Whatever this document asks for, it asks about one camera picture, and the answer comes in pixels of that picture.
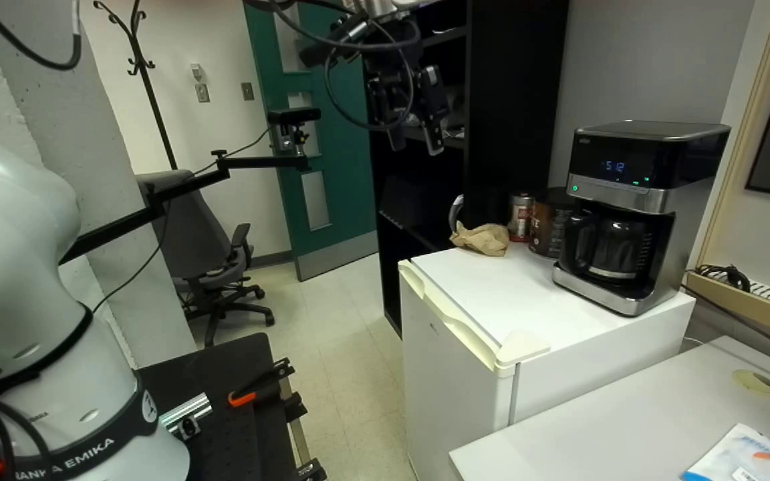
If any tall black shelf cabinet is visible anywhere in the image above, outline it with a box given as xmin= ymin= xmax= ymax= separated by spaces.
xmin=360 ymin=0 xmax=572 ymax=336

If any glass coffee carafe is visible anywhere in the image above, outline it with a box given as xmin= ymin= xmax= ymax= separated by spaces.
xmin=558 ymin=212 xmax=666 ymax=283

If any green door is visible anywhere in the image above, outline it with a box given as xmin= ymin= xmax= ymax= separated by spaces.
xmin=242 ymin=0 xmax=380 ymax=283

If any black silver coffee maker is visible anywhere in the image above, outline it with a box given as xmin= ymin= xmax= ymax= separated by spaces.
xmin=550 ymin=117 xmax=731 ymax=319

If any yellowish tape patch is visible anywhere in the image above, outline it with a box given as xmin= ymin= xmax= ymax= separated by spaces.
xmin=729 ymin=368 xmax=770 ymax=396

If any black robot cart top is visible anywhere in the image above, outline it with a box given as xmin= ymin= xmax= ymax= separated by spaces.
xmin=0 ymin=332 xmax=329 ymax=481

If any wall light switch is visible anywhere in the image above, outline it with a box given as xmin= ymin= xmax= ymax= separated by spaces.
xmin=189 ymin=62 xmax=210 ymax=107

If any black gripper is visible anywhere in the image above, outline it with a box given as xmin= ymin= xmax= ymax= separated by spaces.
xmin=366 ymin=62 xmax=449 ymax=160

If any small black object on ledge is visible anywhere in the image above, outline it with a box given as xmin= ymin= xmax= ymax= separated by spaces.
xmin=691 ymin=262 xmax=753 ymax=294

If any black camera on mount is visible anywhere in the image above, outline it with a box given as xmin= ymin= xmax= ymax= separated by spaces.
xmin=265 ymin=105 xmax=324 ymax=160

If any curved silver metal handle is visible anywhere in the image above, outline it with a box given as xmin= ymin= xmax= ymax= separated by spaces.
xmin=447 ymin=193 xmax=467 ymax=239

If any blue white paper sheet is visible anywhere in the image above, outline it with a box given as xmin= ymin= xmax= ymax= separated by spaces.
xmin=679 ymin=421 xmax=770 ymax=481

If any black office chair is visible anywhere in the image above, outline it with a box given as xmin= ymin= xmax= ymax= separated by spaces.
xmin=135 ymin=168 xmax=278 ymax=347

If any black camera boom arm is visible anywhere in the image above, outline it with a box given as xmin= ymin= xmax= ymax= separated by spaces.
xmin=55 ymin=148 xmax=314 ymax=267

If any black coat rack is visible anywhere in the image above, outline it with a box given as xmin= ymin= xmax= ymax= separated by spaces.
xmin=90 ymin=0 xmax=182 ymax=175

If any orange handled clamp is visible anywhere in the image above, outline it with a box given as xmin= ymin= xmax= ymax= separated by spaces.
xmin=225 ymin=359 xmax=297 ymax=411

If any dark brown jar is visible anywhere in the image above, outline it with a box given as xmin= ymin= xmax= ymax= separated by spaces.
xmin=526 ymin=201 xmax=560 ymax=260

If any wooden wall ledge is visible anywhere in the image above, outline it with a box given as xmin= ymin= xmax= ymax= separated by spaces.
xmin=682 ymin=267 xmax=770 ymax=352

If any small jar with red label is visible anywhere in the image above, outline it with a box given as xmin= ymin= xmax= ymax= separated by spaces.
xmin=507 ymin=193 xmax=532 ymax=245

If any black hanging cable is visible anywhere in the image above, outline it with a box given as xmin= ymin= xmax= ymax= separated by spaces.
xmin=0 ymin=0 xmax=84 ymax=73

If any white mini fridge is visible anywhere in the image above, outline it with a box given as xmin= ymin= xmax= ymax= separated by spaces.
xmin=396 ymin=243 xmax=697 ymax=481

